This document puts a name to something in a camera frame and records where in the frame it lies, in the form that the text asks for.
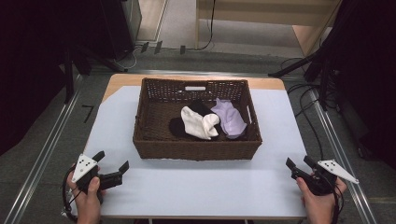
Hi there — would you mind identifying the aluminium floor rail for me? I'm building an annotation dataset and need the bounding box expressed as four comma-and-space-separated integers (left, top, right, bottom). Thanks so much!
309, 88, 379, 224
2, 74, 85, 224

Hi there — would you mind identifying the black metal stand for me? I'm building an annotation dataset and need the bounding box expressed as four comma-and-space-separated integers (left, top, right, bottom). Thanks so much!
60, 43, 129, 105

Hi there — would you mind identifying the black floor cable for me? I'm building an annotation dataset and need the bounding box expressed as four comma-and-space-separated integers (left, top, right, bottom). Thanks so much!
279, 57, 340, 161

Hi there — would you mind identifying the person's right hand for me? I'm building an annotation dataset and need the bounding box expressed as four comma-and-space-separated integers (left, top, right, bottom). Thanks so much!
295, 174, 348, 224

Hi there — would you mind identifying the right hand-held gripper cable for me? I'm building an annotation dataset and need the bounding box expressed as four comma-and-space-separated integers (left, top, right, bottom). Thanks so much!
330, 176, 346, 224

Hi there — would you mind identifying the light purple sock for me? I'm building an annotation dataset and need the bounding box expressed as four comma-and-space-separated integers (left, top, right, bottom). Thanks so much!
210, 97, 248, 140

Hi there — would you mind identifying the left hand-held gripper cable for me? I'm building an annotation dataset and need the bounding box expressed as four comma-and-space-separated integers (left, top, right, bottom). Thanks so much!
61, 164, 82, 223

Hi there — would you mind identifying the dark cabinet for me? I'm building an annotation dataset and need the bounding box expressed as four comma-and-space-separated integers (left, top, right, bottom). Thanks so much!
98, 0, 143, 61

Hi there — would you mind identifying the brown wicker basket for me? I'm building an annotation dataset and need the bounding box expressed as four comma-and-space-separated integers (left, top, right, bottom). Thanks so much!
132, 77, 263, 161

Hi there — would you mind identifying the person's left hand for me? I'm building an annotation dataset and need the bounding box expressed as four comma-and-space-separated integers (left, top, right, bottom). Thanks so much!
65, 163, 106, 224

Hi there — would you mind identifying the white sock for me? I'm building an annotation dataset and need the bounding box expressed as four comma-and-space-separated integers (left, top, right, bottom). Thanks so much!
180, 105, 221, 141

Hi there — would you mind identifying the black sock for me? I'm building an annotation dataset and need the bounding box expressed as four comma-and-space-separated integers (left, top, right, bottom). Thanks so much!
168, 99, 222, 139

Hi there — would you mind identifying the hanging black cable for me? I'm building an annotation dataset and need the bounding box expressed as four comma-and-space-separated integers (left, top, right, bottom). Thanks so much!
196, 0, 217, 51

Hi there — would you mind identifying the black curtain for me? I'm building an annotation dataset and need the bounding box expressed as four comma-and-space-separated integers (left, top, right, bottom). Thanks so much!
323, 0, 396, 171
0, 0, 108, 157

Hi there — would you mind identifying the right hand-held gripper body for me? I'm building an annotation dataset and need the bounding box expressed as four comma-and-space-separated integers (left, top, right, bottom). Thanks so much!
291, 160, 360, 197

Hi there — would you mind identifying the white table mat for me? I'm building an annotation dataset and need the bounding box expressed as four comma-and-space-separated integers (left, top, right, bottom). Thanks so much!
69, 85, 310, 219

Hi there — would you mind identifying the hand-held gripper cable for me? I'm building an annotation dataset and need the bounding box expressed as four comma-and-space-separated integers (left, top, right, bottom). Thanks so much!
330, 176, 346, 224
61, 164, 82, 223

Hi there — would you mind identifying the black tripod stand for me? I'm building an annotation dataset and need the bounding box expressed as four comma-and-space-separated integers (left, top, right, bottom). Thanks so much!
267, 0, 353, 111

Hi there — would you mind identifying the wooden shelf unit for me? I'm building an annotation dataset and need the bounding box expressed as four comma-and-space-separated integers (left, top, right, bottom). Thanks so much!
194, 0, 344, 58

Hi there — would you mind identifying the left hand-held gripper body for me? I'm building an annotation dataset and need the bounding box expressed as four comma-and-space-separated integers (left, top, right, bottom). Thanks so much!
71, 153, 124, 204

